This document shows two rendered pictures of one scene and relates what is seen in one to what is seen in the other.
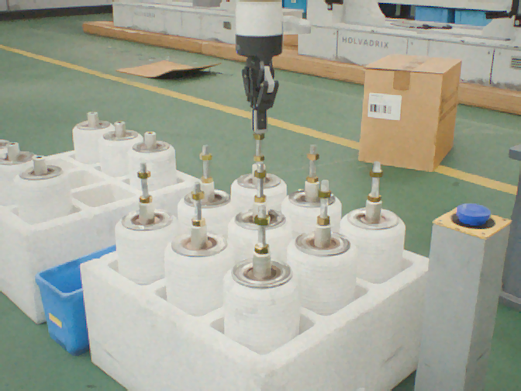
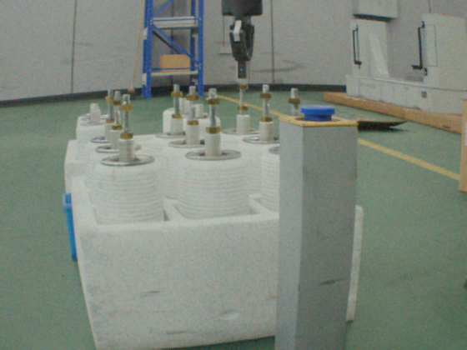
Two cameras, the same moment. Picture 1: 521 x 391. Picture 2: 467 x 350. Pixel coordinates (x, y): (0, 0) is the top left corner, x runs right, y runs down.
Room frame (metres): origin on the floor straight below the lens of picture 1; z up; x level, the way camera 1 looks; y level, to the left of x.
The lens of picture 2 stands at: (0.06, -0.51, 0.38)
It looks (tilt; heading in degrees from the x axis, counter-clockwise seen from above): 11 degrees down; 29
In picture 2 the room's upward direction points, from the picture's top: 1 degrees counter-clockwise
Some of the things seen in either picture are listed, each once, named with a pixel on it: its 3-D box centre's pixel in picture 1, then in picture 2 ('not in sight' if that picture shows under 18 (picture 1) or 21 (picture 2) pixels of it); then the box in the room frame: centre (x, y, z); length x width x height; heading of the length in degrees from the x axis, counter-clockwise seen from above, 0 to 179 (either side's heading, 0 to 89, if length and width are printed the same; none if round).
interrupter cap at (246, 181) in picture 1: (258, 181); (243, 132); (1.02, 0.00, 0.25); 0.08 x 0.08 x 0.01
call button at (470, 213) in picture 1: (472, 216); (318, 114); (0.71, -0.26, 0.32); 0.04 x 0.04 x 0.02
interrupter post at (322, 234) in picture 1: (322, 234); (213, 146); (0.77, -0.08, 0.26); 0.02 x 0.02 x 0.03
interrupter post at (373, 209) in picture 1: (373, 211); not in sight; (0.86, -0.17, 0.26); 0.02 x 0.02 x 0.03
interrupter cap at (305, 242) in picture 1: (322, 243); (213, 155); (0.77, -0.08, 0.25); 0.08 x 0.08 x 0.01
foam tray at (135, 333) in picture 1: (260, 313); (195, 246); (0.85, 0.00, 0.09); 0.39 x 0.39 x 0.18; 46
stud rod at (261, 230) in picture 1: (261, 235); (126, 122); (0.69, 0.00, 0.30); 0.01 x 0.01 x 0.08; 48
